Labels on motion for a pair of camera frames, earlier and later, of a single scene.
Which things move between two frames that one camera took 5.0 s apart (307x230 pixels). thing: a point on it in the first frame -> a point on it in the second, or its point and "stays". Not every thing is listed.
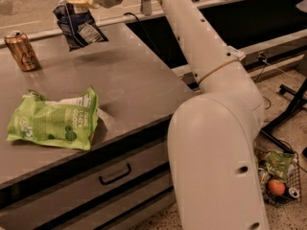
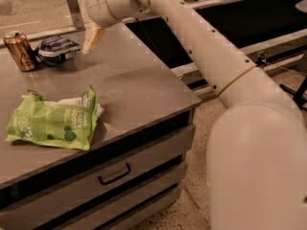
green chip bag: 70,122 stays
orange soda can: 22,51 stays
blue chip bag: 78,26 -> 53,50
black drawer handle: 111,180 stays
